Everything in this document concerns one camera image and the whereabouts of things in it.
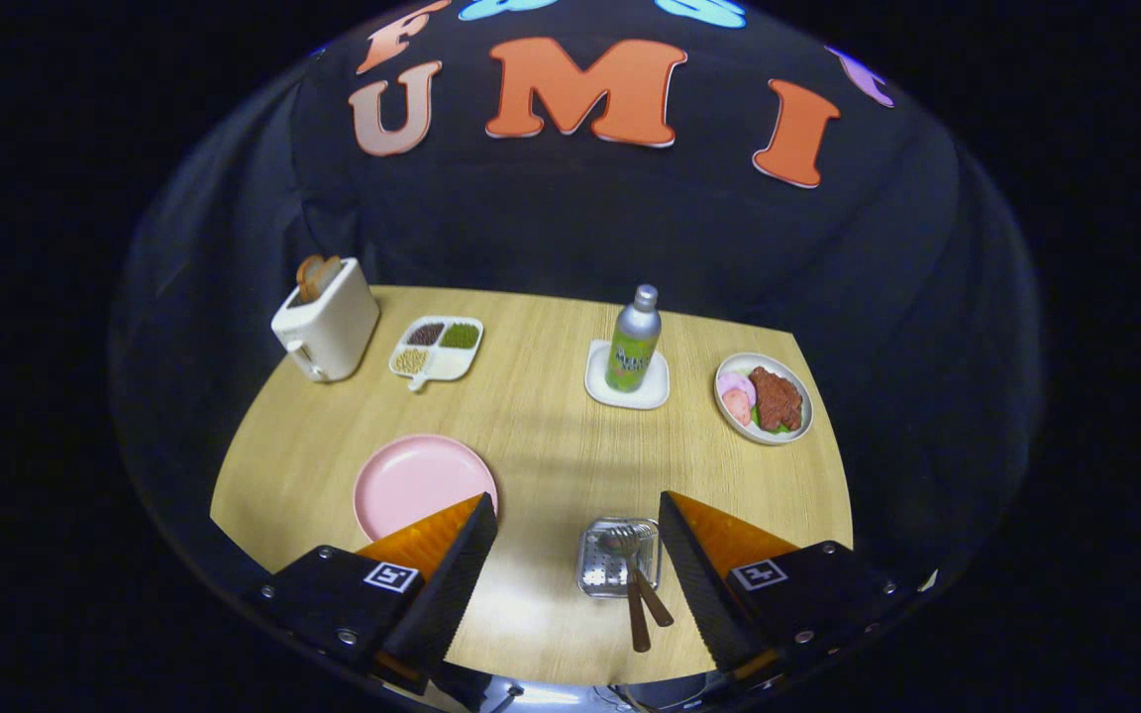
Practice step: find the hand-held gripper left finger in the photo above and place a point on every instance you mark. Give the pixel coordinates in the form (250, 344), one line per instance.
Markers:
(452, 584)

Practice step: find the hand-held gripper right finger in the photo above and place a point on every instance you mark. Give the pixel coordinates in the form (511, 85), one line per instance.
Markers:
(704, 584)

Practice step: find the metal cutlery drainer basket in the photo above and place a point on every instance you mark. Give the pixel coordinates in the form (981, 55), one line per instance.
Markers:
(595, 574)

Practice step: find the pink round plate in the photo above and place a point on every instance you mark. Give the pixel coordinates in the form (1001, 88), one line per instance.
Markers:
(412, 480)

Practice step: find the white plate with meat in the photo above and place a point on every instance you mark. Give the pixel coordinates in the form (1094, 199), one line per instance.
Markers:
(778, 396)

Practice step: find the white square coaster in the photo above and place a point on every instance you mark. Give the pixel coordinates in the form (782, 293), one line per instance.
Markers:
(600, 391)

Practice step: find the white divided dish with beans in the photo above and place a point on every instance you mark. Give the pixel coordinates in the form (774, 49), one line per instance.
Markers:
(452, 361)

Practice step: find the green soda bottle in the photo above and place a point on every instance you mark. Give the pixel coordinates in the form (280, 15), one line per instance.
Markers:
(633, 342)

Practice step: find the white toaster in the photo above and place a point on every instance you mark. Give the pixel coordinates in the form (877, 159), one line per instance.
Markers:
(333, 332)

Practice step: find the brown toast slice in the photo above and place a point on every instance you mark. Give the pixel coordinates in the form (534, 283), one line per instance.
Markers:
(307, 277)
(330, 272)

